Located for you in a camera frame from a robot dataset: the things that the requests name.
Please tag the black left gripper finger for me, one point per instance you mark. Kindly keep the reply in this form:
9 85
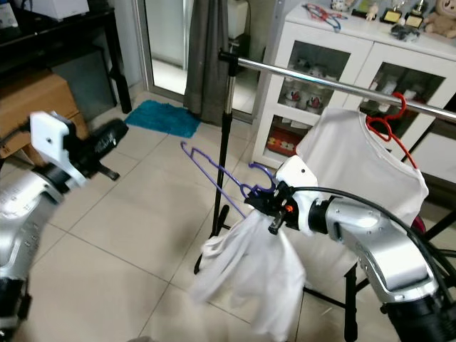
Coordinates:
112 149
112 132

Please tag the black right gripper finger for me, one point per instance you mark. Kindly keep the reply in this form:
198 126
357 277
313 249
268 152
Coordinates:
256 204
258 191

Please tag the purple clothes hanger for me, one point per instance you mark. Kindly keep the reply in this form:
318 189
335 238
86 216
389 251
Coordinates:
272 174

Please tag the white t-shirt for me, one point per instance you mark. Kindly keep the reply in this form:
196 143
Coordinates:
256 278
349 157

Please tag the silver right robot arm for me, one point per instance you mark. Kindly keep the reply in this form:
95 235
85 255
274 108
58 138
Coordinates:
377 235

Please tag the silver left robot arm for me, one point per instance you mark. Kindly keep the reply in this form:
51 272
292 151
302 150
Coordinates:
28 228

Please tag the red clothes hanger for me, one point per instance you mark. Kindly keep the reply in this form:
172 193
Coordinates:
402 105

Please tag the blue and red hanger bundle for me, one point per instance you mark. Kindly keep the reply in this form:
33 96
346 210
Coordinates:
331 20

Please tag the teal floor mat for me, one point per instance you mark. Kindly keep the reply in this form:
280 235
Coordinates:
162 117

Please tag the grey panel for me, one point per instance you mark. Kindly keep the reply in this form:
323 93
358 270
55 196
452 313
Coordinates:
85 78

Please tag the large plain cardboard box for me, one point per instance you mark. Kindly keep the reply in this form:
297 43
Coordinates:
35 107

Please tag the white glass-door cabinet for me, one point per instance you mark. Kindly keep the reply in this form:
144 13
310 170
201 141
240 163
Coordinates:
265 107

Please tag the glass sliding door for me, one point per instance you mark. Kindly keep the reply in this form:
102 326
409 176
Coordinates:
164 35

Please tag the black desk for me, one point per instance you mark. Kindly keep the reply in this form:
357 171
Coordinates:
57 35

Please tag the grey curtain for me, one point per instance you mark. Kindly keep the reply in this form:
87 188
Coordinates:
206 57

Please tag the metal clothes rack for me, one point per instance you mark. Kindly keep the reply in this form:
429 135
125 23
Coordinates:
292 73

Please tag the pink vacuum cleaner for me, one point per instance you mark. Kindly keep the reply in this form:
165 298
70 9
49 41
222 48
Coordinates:
419 224

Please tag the dark box with white label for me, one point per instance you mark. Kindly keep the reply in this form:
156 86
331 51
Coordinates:
8 14

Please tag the small black object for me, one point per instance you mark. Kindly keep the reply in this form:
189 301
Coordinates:
407 34

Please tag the small pale figurine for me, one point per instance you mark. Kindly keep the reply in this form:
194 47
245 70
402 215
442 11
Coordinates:
370 8

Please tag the gold trophy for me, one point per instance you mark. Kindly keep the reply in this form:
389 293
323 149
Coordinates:
415 18
392 16

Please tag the brown teddy bear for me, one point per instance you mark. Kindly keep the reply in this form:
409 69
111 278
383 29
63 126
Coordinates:
442 21

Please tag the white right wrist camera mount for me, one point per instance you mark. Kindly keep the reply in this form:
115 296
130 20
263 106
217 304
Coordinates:
296 174

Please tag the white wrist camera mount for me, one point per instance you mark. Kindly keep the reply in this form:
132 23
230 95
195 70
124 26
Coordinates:
50 135
296 174

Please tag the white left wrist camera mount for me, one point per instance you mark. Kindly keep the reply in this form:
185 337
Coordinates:
50 135

